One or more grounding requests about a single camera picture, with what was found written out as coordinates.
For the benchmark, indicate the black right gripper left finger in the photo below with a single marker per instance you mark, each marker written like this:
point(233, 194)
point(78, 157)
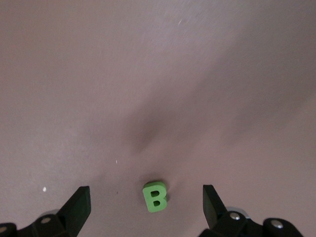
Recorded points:
point(76, 209)

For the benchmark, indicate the green capital letter B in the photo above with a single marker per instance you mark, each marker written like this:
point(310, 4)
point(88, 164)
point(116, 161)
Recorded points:
point(149, 197)

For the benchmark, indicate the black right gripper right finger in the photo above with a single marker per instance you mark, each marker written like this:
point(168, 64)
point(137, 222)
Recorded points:
point(211, 207)

